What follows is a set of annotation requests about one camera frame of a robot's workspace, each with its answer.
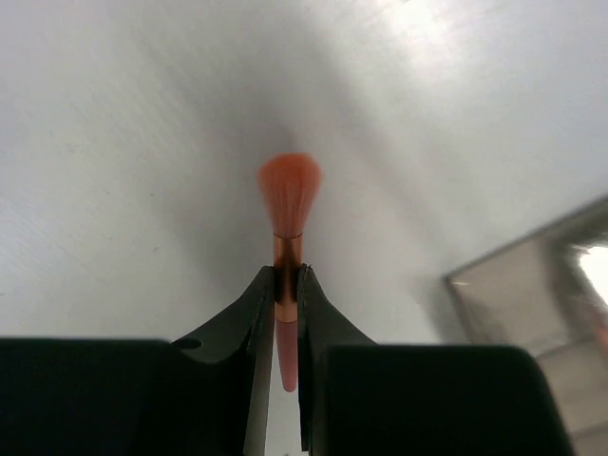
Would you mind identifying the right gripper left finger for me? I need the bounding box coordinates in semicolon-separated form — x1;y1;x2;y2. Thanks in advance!
1;267;275;455

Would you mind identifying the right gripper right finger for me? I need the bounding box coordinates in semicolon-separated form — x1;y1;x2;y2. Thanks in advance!
296;266;574;455

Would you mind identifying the round pink makeup brush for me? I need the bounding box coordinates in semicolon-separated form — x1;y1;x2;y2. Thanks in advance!
257;153;322;392

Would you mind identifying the left clear organizer bin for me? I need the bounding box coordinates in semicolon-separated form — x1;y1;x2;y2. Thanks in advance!
441;193;608;357

